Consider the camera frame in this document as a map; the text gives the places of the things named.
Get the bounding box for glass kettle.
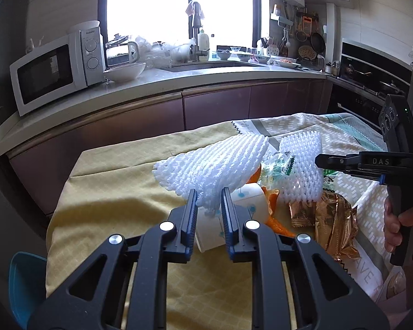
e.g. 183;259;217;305
105;34;140;67

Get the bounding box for curved orange peel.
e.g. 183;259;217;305
245;166;263;185

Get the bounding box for black built-in oven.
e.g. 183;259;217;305
327;39;413;134

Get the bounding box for large white bowl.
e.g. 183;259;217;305
103;62;147;83

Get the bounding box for crumpled copper foil wrapper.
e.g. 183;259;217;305
315;192;361;261

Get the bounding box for purple lower cabinets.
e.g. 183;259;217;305
7;79;331;214

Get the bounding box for kitchen faucet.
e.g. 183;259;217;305
188;0;208;63

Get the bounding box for person's right hand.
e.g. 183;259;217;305
384;196;413;253

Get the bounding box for yellow checked tablecloth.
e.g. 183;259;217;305
46;121;331;330

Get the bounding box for pile of white plastic bags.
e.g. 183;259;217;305
134;36;193;68

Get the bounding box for clear plastic bag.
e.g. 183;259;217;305
375;268;407;304

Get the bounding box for white grey patterned cloth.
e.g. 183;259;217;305
231;112;400;304

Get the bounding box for black frying pan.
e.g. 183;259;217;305
310;32;326;54

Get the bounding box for small white foam net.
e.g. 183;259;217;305
277;131;325;203

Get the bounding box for flat copper foil wrapper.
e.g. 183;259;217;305
289;192;320;228

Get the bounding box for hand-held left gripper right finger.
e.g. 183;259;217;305
220;187;389;330

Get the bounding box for white wall shelf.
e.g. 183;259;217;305
271;14;294;27

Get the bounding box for clear green-print plastic wrapper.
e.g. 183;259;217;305
260;151;297;189

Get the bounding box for white paper cup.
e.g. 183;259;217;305
194;184;267;252

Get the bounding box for utensil holder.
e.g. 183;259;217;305
260;37;280;56

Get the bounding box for blue plastic chair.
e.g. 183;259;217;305
9;252;49;330

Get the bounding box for white microwave oven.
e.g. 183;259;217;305
10;29;107;117

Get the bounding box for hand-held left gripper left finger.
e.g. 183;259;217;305
27;189;198;330

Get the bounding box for large white foam net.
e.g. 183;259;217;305
152;134;270;211

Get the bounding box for kitchen window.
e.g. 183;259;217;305
100;0;270;55

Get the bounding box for long orange peel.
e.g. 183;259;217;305
262;187;297;238

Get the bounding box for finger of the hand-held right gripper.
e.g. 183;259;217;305
315;153;362;178

